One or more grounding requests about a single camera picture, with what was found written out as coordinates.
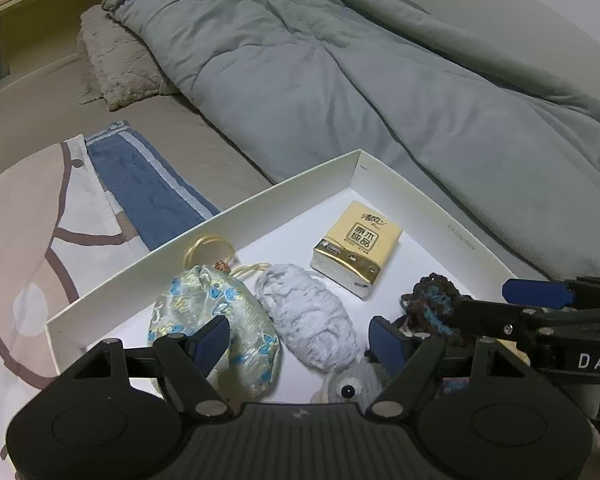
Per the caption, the golden tissue packet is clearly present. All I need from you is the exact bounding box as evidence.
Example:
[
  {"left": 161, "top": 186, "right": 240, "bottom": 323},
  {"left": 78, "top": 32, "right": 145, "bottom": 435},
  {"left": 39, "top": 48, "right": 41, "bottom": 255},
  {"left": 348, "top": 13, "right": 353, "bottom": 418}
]
[{"left": 309, "top": 200, "right": 404, "bottom": 301}]

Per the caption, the grey googly-eyed crochet toy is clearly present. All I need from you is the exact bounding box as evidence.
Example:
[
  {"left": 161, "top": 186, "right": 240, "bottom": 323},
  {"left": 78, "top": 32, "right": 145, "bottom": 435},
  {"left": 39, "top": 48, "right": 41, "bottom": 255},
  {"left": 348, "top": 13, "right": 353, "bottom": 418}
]
[{"left": 309, "top": 349, "right": 397, "bottom": 404}]

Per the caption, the cartoon printed blanket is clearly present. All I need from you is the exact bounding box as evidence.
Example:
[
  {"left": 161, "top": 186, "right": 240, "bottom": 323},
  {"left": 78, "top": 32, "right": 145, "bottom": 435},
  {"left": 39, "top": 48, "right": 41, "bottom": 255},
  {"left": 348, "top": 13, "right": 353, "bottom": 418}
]
[{"left": 0, "top": 120, "right": 222, "bottom": 461}]

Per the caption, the grey duvet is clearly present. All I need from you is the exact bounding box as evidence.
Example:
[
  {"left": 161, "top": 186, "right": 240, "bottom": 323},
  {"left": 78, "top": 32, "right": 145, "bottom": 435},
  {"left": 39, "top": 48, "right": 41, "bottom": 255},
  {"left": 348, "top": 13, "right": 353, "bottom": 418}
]
[{"left": 102, "top": 0, "right": 600, "bottom": 287}]

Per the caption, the taupe bed sheet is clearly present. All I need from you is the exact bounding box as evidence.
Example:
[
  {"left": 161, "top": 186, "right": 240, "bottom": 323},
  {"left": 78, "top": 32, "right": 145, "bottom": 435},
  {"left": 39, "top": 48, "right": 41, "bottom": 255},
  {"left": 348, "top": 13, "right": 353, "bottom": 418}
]
[{"left": 0, "top": 35, "right": 277, "bottom": 192}]

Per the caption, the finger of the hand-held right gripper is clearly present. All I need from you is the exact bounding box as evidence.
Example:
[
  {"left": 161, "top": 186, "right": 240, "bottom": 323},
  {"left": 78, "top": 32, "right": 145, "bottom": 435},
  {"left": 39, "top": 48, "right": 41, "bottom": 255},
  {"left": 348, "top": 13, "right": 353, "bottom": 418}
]
[
  {"left": 502, "top": 275, "right": 600, "bottom": 311},
  {"left": 452, "top": 298, "right": 557, "bottom": 356}
]

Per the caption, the pale fluffy yarn ball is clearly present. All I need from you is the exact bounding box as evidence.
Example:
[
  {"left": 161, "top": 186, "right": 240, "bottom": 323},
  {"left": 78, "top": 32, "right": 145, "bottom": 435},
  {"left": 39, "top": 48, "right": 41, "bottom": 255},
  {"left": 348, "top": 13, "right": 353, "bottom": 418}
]
[{"left": 253, "top": 262, "right": 366, "bottom": 372}]

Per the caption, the pale brocade drawstring pouch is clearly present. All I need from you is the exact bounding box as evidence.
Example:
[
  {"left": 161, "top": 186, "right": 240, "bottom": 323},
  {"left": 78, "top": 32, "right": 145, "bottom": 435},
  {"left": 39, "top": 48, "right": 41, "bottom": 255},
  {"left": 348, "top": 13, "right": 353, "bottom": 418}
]
[{"left": 147, "top": 234, "right": 281, "bottom": 402}]

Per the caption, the dark crochet piece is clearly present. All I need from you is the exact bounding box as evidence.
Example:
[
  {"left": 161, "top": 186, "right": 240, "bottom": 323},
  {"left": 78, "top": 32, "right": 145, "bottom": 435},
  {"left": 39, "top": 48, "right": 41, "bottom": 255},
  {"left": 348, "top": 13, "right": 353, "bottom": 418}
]
[{"left": 398, "top": 272, "right": 477, "bottom": 349}]

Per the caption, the beige fluffy pillow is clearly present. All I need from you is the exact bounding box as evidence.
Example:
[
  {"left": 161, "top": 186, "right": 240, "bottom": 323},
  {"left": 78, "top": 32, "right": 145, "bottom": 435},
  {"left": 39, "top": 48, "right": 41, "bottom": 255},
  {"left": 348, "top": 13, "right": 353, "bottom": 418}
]
[{"left": 77, "top": 4, "right": 182, "bottom": 112}]

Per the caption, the wooden headboard shelf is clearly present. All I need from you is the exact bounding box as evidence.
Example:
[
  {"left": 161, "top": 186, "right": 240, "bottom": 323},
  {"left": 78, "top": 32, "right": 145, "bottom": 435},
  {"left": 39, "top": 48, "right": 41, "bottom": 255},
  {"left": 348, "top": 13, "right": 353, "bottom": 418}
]
[{"left": 0, "top": 0, "right": 148, "bottom": 107}]

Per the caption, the white cardboard box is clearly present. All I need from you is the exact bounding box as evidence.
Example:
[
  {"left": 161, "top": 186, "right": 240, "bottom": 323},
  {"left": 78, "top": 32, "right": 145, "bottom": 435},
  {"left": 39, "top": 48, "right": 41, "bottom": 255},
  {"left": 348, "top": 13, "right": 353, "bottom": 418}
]
[{"left": 45, "top": 147, "right": 561, "bottom": 406}]

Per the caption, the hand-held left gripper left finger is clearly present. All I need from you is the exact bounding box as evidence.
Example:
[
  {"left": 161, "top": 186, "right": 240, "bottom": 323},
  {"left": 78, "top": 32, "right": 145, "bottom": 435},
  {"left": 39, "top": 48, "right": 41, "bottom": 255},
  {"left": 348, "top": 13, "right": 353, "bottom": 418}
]
[{"left": 72, "top": 315, "right": 233, "bottom": 419}]

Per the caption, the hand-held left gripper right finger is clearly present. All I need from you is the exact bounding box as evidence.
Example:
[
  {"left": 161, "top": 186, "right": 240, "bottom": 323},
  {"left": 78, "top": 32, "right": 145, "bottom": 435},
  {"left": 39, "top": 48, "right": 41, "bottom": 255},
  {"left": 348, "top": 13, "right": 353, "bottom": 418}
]
[{"left": 364, "top": 315, "right": 526, "bottom": 417}]

